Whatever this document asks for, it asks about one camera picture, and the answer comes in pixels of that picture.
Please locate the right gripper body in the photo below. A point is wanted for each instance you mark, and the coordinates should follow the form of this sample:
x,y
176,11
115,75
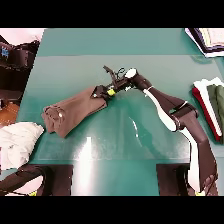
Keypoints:
x,y
104,92

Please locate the black garment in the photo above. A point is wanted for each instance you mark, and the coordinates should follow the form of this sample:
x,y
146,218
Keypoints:
x,y
208,41

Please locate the brown T-shirt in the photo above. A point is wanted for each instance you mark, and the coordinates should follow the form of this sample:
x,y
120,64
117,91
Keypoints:
x,y
75,111

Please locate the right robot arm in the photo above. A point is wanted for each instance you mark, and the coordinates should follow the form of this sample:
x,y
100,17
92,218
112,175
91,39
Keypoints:
x,y
168,101

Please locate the white garment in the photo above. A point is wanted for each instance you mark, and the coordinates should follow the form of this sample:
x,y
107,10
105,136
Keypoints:
x,y
207,96
200,41
16,143

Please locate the cream garment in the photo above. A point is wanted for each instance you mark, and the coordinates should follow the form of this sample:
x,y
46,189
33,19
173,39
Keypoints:
x,y
216,35

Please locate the green garment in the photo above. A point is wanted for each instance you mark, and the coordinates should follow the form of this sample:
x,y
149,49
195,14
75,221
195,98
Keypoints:
x,y
218,100

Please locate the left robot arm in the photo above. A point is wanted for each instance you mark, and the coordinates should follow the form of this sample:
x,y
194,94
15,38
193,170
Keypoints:
x,y
20,178

